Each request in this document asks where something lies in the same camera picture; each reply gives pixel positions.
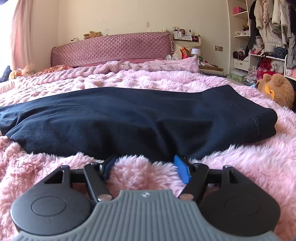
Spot dark navy pants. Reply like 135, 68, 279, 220
1, 85, 278, 162

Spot pink fluffy blanket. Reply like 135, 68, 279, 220
0, 55, 296, 241

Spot wooden bedside table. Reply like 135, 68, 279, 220
199, 62, 224, 76

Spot open white wardrobe shelving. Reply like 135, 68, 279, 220
227, 1, 295, 86

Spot large brown plush bear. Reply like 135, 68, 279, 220
256, 73, 295, 109

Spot red snack bag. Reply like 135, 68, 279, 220
180, 47, 191, 59

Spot white bedside lamp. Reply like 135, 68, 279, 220
191, 48, 201, 57

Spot orange plush toy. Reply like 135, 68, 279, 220
9, 69, 22, 79

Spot mauve quilted headboard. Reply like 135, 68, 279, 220
50, 32, 174, 67

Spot desk calendar organizer shelf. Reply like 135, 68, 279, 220
172, 26, 201, 43

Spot small brown teddy bear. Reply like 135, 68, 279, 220
83, 31, 102, 40

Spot pink window curtain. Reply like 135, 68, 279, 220
11, 0, 34, 71

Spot hanging coats in wardrobe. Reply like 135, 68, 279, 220
248, 1, 295, 69

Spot brass wall socket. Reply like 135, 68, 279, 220
214, 46, 223, 52

